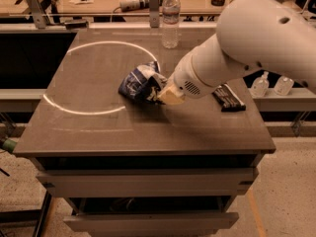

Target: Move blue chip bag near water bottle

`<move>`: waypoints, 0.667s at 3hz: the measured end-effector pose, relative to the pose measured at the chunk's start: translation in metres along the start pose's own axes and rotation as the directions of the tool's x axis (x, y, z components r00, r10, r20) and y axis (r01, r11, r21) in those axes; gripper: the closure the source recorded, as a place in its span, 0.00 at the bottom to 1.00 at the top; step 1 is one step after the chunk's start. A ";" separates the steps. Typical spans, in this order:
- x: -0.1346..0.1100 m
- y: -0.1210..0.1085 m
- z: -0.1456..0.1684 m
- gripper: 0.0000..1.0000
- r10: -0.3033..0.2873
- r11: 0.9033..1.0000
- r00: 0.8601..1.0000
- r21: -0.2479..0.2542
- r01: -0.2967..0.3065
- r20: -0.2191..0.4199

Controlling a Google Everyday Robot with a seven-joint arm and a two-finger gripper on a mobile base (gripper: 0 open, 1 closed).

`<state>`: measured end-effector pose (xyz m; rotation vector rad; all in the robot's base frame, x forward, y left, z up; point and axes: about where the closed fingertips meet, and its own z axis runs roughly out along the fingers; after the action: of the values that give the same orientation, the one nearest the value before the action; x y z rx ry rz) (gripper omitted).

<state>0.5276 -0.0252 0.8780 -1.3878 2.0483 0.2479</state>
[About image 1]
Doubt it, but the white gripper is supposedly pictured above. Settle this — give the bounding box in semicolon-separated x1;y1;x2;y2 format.
156;50;219;106

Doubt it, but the blue chip bag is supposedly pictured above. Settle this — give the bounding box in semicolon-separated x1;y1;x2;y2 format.
118;61;167;105

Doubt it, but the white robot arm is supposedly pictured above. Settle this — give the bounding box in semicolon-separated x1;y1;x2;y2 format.
158;0;316;105

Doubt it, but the clear water bottle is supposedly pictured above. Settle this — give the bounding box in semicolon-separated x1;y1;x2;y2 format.
162;0;181;48

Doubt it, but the small clear sanitizer bottle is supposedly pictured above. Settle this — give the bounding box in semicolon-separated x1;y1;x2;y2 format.
250;71;270;98

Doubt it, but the black snack bar packet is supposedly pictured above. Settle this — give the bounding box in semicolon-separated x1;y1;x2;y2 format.
212;84;246;112

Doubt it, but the upper cabinet drawer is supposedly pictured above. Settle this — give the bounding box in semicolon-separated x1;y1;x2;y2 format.
38;168;258;198

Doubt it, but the cabinet drawer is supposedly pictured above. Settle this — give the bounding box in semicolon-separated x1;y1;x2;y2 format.
64;211;239;236
38;168;258;198

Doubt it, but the lower cabinet drawer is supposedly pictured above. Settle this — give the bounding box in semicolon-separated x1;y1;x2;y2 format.
64;211;239;236

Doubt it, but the green capped pipe end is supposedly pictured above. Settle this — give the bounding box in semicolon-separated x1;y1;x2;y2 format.
0;137;17;153

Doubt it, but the middle metal bracket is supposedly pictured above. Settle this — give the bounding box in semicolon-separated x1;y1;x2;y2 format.
149;0;159;28

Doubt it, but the left metal bracket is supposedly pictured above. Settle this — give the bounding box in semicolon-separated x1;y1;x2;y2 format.
25;0;49;29

